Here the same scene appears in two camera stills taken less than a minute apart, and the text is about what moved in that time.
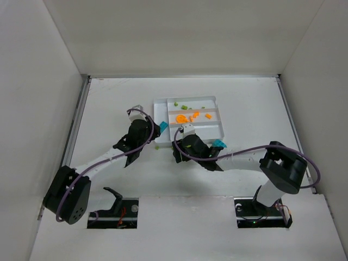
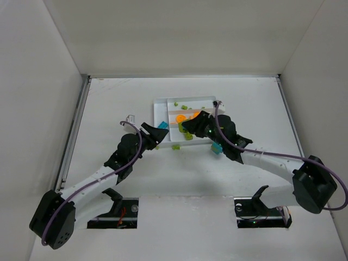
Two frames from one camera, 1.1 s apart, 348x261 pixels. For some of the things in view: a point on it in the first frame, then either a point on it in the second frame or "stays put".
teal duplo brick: (163, 125) stays put
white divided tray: (202, 112) stays put
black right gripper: (211, 148) → (206, 128)
